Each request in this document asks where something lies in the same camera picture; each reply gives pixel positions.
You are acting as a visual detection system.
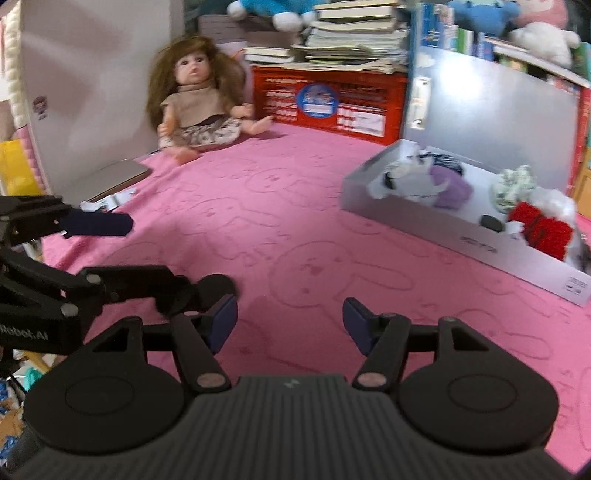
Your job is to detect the row of upright books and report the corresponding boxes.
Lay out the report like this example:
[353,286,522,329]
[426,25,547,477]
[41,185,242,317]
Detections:
[410,4,591,208]

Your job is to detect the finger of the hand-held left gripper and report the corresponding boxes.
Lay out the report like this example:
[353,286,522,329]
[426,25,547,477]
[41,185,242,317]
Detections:
[0,196,135,248]
[0,251,195,320]

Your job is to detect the pink and white rabbit plush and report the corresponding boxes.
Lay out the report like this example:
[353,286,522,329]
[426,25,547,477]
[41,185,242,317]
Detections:
[507,0,583,68]

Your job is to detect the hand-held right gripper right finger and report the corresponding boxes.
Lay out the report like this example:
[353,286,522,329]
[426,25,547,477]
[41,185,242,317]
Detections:
[342,297,482,393]

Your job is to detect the green cloth pouch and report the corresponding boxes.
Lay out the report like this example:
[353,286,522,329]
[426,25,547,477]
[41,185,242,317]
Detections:
[490,165,537,214]

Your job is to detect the grey laptop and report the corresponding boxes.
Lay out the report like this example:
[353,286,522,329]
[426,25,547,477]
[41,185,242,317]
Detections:
[59,159,153,204]

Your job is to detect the dark blue floral pouch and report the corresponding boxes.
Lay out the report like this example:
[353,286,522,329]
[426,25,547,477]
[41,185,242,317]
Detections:
[420,152,465,176]

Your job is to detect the white fluffy plush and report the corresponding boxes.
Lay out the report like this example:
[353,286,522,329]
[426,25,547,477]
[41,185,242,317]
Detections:
[530,186,591,274]

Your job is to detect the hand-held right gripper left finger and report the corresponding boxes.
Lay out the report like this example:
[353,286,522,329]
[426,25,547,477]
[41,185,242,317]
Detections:
[94,294,239,394]

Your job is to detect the red crate blue sticker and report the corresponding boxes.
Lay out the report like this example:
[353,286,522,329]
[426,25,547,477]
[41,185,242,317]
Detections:
[251,64,410,147]

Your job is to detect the grey cardboard box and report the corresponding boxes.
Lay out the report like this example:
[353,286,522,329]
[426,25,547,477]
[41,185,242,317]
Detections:
[340,43,591,308]

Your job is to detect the brown haired doll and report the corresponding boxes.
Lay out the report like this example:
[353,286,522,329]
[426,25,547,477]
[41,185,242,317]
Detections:
[146,36,274,165]

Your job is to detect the purple plush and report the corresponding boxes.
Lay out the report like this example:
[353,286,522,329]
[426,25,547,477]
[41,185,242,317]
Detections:
[427,165,473,210]

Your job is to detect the pink rabbit print blanket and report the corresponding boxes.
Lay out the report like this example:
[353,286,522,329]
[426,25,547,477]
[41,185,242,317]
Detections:
[39,121,591,468]

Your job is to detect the stack of lying books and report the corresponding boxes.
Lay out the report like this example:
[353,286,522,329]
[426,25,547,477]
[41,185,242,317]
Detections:
[242,0,412,75]

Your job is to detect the white paper scraps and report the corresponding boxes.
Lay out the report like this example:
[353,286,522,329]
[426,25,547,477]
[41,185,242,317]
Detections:
[80,186,137,213]

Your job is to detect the small blue plush toy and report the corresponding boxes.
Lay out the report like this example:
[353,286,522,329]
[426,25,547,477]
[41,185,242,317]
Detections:
[445,0,525,36]

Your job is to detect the red knitted pouch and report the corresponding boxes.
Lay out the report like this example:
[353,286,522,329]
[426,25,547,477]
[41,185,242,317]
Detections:
[507,201,574,262]

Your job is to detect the blue and white plush toy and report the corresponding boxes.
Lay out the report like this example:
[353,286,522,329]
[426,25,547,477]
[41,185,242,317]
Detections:
[226,0,320,30]

